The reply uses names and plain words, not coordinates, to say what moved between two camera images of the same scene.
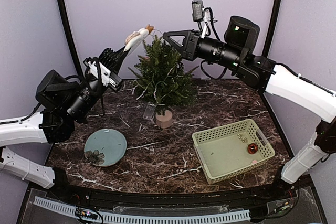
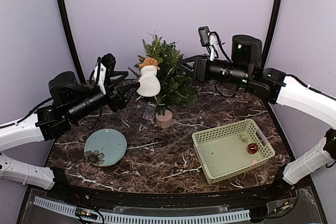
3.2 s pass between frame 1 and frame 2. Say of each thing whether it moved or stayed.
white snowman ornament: moved
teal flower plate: stayed
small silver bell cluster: stayed
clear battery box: stayed
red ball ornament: stayed
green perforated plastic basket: stayed
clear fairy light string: moved
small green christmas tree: stayed
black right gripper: moved
